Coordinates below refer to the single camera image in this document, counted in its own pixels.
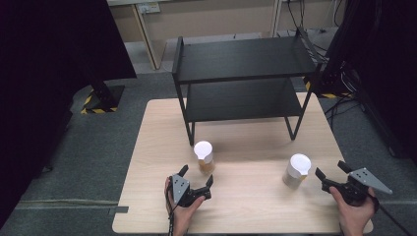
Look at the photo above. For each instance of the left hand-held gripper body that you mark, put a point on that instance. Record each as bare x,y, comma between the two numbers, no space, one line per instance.
181,190

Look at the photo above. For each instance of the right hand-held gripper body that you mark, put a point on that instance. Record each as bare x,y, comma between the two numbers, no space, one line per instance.
364,180

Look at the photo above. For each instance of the glass jar with pale powder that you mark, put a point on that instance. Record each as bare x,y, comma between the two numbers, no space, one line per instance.
299,165

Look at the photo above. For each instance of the glass jar with orange powder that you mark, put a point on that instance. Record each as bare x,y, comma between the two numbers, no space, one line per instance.
203,150

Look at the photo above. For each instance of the black two-tier shelf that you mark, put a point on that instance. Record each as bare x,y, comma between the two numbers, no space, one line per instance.
242,57

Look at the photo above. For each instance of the person's left hand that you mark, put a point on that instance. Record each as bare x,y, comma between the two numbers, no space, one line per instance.
182,218

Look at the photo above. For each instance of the person's right hand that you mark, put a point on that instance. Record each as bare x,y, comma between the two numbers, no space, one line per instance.
355,219

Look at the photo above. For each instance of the grey floor tape strip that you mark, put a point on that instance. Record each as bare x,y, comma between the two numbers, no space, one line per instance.
118,210

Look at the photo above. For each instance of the white desk leg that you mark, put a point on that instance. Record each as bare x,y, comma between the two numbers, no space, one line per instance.
147,39

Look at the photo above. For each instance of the dark curtain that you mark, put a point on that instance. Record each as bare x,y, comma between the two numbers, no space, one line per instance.
42,82

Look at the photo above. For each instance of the white post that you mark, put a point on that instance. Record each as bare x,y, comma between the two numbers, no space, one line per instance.
276,16

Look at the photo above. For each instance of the white wall socket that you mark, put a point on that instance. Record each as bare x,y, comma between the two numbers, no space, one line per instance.
149,8

